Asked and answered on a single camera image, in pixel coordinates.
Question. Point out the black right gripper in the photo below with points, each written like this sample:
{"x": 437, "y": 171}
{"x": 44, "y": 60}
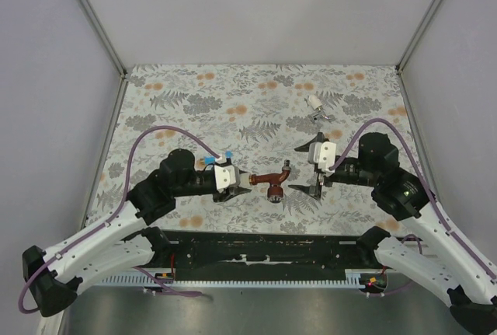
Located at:
{"x": 315, "y": 191}

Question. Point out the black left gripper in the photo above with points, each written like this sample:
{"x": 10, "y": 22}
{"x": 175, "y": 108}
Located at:
{"x": 232, "y": 193}

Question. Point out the brown faucet chrome knob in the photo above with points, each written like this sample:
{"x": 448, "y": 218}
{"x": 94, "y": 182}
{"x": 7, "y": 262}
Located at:
{"x": 275, "y": 193}

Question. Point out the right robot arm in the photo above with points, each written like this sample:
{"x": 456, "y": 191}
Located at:
{"x": 463, "y": 278}

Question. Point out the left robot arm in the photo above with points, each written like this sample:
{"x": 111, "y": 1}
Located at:
{"x": 55, "y": 275}

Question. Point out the floral patterned table mat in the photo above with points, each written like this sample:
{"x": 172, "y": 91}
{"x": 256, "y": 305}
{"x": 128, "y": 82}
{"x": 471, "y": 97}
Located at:
{"x": 260, "y": 114}

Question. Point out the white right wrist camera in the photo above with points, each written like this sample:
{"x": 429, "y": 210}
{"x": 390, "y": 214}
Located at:
{"x": 322, "y": 156}

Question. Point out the chrome faucet white handle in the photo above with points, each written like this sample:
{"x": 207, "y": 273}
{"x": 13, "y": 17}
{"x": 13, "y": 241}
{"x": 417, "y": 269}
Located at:
{"x": 317, "y": 110}

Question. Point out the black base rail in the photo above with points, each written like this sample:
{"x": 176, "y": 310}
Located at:
{"x": 259, "y": 257}

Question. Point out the white cable duct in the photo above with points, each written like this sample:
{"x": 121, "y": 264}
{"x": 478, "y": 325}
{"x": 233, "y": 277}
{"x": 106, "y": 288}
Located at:
{"x": 137, "y": 279}

